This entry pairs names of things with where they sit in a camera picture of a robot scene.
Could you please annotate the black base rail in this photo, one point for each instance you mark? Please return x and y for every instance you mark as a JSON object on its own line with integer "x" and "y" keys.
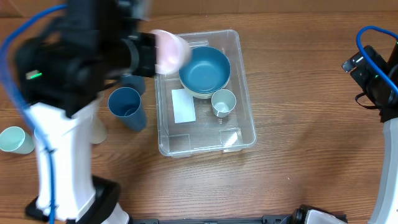
{"x": 266, "y": 219}

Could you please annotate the blue tall cup front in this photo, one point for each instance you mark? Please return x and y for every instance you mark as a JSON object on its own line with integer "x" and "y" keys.
{"x": 126, "y": 104}

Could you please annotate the blue bowl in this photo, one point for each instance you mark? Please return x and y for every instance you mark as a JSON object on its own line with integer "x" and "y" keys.
{"x": 208, "y": 71}

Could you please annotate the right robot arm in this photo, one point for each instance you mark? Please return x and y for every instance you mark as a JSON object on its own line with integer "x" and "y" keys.
{"x": 385, "y": 209}

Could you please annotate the white label in bin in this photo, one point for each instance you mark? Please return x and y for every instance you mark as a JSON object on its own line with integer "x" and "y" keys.
{"x": 183, "y": 106}

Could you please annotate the clear plastic storage bin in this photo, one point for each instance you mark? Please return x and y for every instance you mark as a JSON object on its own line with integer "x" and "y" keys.
{"x": 207, "y": 132}

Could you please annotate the blue tall cup rear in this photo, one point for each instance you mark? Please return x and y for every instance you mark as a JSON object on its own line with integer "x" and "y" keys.
{"x": 135, "y": 82}

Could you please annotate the grey small cup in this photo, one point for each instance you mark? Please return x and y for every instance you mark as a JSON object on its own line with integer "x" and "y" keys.
{"x": 223, "y": 102}

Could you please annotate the blue tall cup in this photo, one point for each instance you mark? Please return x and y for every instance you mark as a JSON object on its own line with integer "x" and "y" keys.
{"x": 126, "y": 104}
{"x": 135, "y": 82}

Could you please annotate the large cream bowl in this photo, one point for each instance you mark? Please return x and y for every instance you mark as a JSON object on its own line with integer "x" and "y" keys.
{"x": 202, "y": 95}

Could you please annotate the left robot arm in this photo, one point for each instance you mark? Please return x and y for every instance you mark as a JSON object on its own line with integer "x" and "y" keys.
{"x": 62, "y": 73}

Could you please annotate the cream tall cup front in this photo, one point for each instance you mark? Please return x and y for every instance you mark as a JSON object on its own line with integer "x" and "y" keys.
{"x": 99, "y": 132}

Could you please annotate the mint green small cup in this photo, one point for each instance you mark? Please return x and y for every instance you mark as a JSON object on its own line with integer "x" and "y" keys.
{"x": 15, "y": 140}

